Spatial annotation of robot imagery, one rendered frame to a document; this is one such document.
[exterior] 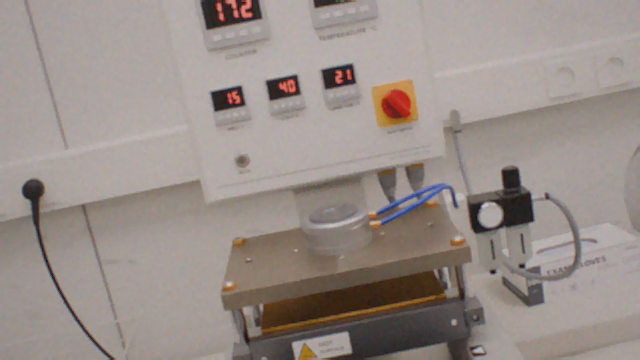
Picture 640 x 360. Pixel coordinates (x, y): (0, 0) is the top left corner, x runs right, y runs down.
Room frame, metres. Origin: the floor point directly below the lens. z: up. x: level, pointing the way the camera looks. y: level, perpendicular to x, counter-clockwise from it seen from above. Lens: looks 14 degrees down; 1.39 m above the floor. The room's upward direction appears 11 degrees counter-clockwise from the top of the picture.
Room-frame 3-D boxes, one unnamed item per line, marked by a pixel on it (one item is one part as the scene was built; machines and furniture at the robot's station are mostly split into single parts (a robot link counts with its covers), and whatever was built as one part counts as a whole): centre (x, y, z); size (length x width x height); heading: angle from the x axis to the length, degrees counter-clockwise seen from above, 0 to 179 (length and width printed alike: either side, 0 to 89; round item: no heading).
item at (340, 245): (0.83, -0.03, 1.08); 0.31 x 0.24 x 0.13; 90
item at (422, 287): (0.79, -0.01, 1.07); 0.22 x 0.17 x 0.10; 90
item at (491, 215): (0.92, -0.23, 1.05); 0.15 x 0.05 x 0.15; 90
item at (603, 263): (1.22, -0.42, 0.83); 0.23 x 0.12 x 0.07; 97
